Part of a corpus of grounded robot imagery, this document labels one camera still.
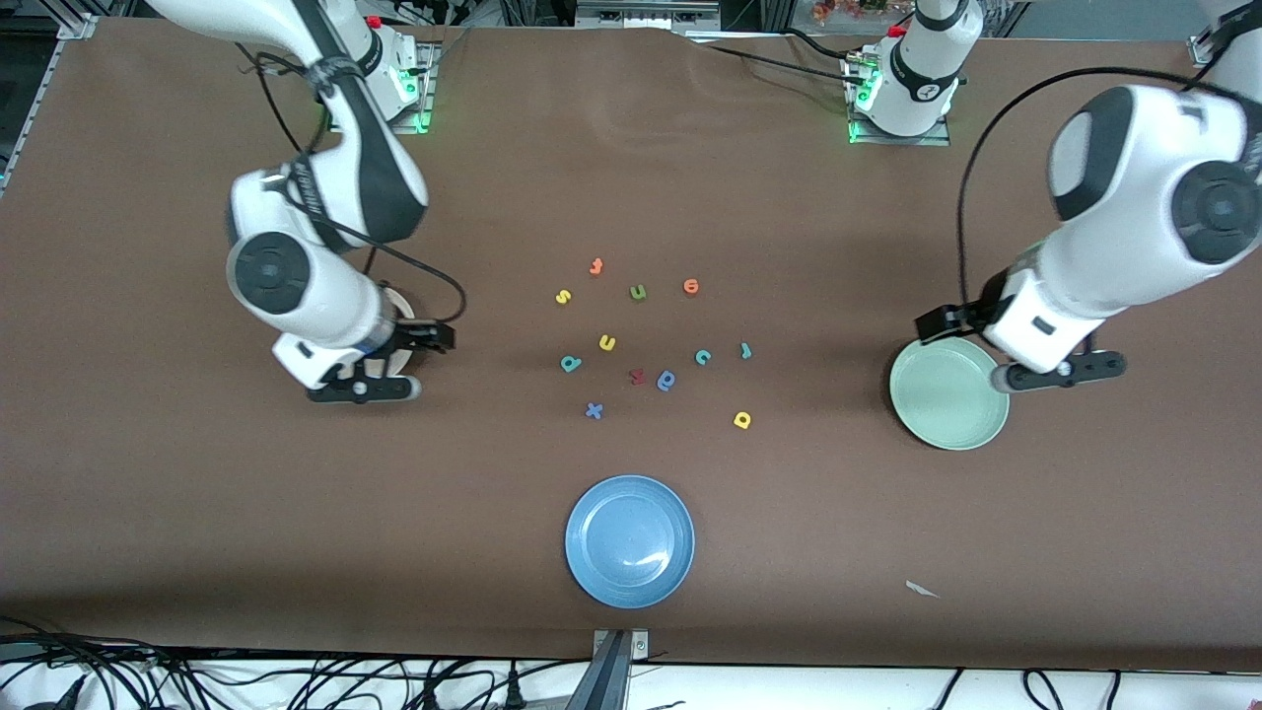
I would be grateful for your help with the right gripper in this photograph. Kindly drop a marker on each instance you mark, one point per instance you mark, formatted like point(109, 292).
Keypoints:
point(416, 335)

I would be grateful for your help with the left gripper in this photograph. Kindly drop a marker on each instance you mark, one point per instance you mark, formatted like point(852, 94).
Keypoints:
point(954, 319)

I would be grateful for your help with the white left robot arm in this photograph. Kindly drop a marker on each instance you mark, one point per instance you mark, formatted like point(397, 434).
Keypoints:
point(1134, 197)

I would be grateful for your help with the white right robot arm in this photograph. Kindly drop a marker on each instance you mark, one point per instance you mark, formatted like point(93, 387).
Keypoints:
point(296, 276)

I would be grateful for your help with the beige plate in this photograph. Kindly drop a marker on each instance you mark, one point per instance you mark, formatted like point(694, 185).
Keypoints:
point(402, 301)

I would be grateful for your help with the green plate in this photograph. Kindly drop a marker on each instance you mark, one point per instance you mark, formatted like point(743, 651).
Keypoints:
point(937, 404)

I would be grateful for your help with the blue letter q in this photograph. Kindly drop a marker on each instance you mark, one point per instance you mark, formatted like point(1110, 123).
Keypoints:
point(666, 380)

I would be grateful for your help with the brown table cover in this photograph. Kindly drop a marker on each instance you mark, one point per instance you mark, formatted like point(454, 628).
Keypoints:
point(631, 197)

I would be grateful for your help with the white paper scrap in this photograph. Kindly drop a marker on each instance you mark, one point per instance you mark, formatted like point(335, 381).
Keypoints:
point(920, 589)

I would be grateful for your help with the blue plate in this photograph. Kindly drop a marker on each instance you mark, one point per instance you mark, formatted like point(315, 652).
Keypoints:
point(629, 541)

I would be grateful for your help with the orange decoration cluster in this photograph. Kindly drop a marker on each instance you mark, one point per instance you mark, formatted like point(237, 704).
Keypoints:
point(848, 8)

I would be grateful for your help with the grey metal box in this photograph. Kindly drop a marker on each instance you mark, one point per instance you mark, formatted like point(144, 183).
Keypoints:
point(646, 15)

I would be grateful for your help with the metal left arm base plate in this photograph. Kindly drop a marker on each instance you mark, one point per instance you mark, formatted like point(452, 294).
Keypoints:
point(932, 140)

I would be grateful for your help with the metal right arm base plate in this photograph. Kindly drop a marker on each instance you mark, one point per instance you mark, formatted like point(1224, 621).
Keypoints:
point(427, 89)

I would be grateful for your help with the aluminium frame corner post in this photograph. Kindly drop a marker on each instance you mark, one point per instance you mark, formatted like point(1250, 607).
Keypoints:
point(1205, 47)

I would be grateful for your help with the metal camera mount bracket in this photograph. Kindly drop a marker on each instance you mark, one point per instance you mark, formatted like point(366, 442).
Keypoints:
point(613, 671)

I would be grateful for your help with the aluminium frame rail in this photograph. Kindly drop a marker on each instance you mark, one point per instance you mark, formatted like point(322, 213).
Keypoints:
point(77, 28)

